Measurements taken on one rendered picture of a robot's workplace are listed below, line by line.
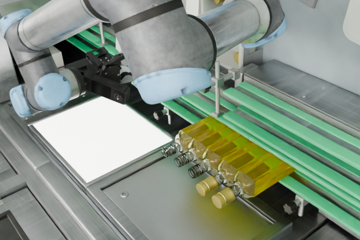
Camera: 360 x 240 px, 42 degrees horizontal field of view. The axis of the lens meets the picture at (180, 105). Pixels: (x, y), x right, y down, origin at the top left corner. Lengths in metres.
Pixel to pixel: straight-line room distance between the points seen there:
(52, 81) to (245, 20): 0.42
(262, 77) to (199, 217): 0.40
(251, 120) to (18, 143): 0.78
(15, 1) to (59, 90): 0.85
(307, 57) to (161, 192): 0.54
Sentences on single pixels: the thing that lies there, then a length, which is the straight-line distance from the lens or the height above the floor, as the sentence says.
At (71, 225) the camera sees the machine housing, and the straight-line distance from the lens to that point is 1.32.
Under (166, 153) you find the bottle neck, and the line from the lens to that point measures 1.25.
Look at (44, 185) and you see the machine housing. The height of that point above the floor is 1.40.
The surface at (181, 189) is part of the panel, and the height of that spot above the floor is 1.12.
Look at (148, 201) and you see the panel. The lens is 1.31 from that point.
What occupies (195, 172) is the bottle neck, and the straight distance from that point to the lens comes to 1.17.
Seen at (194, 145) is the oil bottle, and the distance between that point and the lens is 1.23.
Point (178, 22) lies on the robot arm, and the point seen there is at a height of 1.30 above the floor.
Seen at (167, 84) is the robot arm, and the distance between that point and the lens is 0.69.
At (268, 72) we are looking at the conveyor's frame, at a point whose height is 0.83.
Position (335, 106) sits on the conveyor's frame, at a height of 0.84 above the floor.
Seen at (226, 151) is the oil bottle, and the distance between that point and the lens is 1.20.
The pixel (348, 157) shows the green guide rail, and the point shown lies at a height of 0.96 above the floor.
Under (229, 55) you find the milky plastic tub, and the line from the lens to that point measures 1.45.
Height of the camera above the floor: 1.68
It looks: 30 degrees down
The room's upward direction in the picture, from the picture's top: 115 degrees counter-clockwise
